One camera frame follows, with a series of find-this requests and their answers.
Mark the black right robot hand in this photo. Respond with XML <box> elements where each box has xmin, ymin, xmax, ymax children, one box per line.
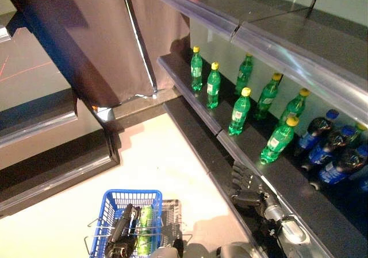
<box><xmin>229</xmin><ymin>162</ymin><xmax>270</xmax><ymax>210</ymax></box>

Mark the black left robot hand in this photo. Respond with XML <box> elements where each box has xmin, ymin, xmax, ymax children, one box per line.
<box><xmin>103</xmin><ymin>203</ymin><xmax>139</xmax><ymax>258</ymax></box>

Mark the blue plastic shopping basket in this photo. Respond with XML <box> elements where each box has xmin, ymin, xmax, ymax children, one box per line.
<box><xmin>89</xmin><ymin>188</ymin><xmax>164</xmax><ymax>258</ymax></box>

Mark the green soda bottle yellow cap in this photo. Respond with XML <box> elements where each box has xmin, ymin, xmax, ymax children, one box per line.
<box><xmin>259</xmin><ymin>116</ymin><xmax>300</xmax><ymax>165</ymax></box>
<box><xmin>206</xmin><ymin>61</ymin><xmax>221</xmax><ymax>110</ymax></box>
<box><xmin>253</xmin><ymin>72</ymin><xmax>283</xmax><ymax>121</ymax></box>
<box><xmin>228</xmin><ymin>86</ymin><xmax>252</xmax><ymax>136</ymax></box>
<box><xmin>278</xmin><ymin>87</ymin><xmax>311</xmax><ymax>127</ymax></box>
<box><xmin>348</xmin><ymin>122</ymin><xmax>368</xmax><ymax>150</ymax></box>
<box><xmin>234</xmin><ymin>53</ymin><xmax>255</xmax><ymax>96</ymax></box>
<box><xmin>190</xmin><ymin>45</ymin><xmax>204</xmax><ymax>93</ymax></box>

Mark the green bottle in basket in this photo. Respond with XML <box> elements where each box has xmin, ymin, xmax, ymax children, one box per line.
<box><xmin>136</xmin><ymin>206</ymin><xmax>154</xmax><ymax>255</ymax></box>

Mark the black shelf board holding drinks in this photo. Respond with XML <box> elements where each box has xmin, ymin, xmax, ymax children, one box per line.
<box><xmin>157</xmin><ymin>53</ymin><xmax>368</xmax><ymax>258</ymax></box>

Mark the silver grey robot body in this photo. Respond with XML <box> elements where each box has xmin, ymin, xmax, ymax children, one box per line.
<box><xmin>149</xmin><ymin>241</ymin><xmax>251</xmax><ymax>258</ymax></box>

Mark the black left robot foot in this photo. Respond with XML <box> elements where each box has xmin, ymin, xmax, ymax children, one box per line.
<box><xmin>172</xmin><ymin>238</ymin><xmax>185</xmax><ymax>256</ymax></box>

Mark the black base shelf plinth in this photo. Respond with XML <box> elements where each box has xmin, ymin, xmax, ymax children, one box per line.
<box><xmin>163</xmin><ymin>97</ymin><xmax>269</xmax><ymax>258</ymax></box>

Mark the dark side shelf unit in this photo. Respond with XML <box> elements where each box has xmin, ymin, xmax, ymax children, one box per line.
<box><xmin>0</xmin><ymin>10</ymin><xmax>121</xmax><ymax>219</ymax></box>

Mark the silver curtain edge strip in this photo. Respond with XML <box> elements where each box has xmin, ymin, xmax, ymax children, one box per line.
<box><xmin>118</xmin><ymin>0</ymin><xmax>159</xmax><ymax>98</ymax></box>

